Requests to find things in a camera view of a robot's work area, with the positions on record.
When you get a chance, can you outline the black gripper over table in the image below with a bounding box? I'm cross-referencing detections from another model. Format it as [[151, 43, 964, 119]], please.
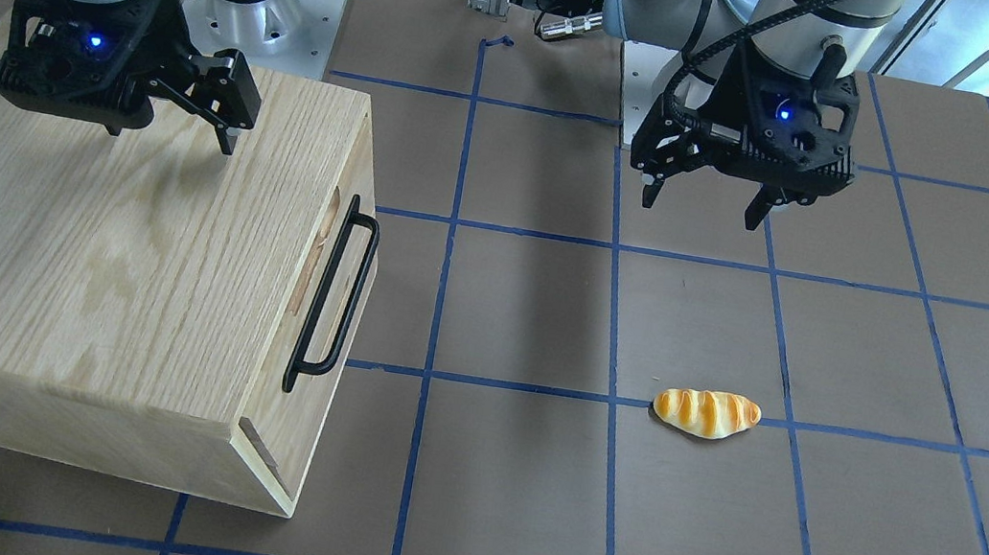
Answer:
[[631, 40, 860, 232]]

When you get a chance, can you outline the black gripper over cabinet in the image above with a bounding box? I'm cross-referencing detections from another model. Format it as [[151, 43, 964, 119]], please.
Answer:
[[0, 0, 263, 156]]

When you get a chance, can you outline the silver robot arm over table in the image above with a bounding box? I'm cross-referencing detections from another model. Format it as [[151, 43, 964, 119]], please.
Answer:
[[602, 0, 908, 230]]

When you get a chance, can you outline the wooden drawer cabinet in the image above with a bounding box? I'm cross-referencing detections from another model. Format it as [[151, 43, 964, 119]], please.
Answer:
[[0, 69, 379, 518]]

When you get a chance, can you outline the toy bread roll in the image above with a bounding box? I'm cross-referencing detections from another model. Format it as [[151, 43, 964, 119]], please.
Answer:
[[651, 387, 763, 441]]

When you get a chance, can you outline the robot base plate near cabinet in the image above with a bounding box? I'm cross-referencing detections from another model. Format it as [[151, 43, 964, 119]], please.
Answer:
[[182, 0, 349, 81]]

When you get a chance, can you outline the robot base plate near bread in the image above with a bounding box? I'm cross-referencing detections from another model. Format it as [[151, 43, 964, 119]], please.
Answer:
[[619, 40, 682, 150]]

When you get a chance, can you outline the black upper drawer handle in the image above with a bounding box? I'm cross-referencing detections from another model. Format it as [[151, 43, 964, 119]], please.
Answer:
[[281, 188, 385, 404]]

